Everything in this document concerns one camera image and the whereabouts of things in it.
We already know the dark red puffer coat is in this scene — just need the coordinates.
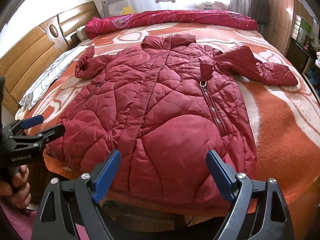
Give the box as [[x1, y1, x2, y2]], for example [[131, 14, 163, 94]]
[[46, 34, 298, 211]]

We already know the person's left hand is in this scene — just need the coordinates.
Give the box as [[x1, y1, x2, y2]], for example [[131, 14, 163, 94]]
[[1, 165, 31, 209]]

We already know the wooden headboard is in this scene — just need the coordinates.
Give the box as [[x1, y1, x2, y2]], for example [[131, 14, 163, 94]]
[[1, 1, 100, 115]]

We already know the white pillow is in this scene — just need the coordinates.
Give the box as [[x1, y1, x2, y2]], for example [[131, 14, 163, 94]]
[[76, 25, 89, 42]]

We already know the crimson rolled quilt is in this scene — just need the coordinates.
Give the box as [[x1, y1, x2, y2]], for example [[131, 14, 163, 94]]
[[85, 10, 258, 39]]

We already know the dark cluttered side shelf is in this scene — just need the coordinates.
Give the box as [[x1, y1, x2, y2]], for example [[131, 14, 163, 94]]
[[286, 15, 319, 96]]

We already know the wooden wardrobe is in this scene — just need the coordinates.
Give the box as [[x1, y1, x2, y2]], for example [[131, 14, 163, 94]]
[[263, 0, 294, 55]]

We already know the grey bed guard rail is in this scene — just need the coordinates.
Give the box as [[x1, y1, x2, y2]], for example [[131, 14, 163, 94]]
[[101, 0, 238, 17]]

